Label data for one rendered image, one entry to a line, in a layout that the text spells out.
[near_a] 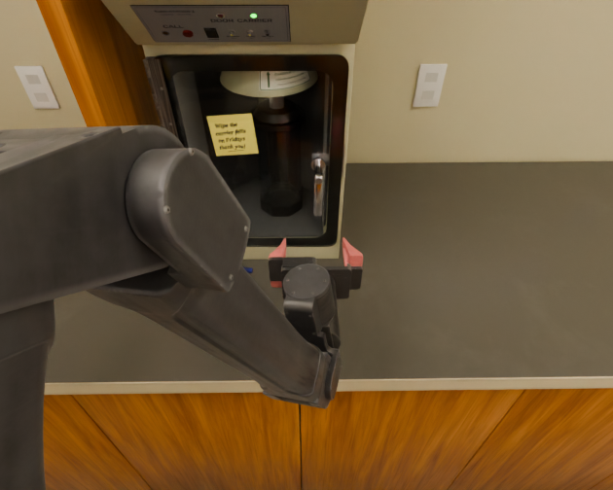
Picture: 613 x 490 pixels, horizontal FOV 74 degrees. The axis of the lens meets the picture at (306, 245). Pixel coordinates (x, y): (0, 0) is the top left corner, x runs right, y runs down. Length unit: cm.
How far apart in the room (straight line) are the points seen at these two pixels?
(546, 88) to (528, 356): 76
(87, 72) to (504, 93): 102
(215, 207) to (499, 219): 101
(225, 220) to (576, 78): 126
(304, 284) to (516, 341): 52
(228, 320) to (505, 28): 109
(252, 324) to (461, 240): 81
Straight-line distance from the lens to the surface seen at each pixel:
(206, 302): 24
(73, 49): 66
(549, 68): 133
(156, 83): 73
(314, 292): 47
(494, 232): 110
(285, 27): 62
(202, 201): 17
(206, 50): 70
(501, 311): 93
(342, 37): 64
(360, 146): 127
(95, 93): 68
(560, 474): 154
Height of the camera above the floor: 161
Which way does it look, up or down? 44 degrees down
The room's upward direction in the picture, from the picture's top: straight up
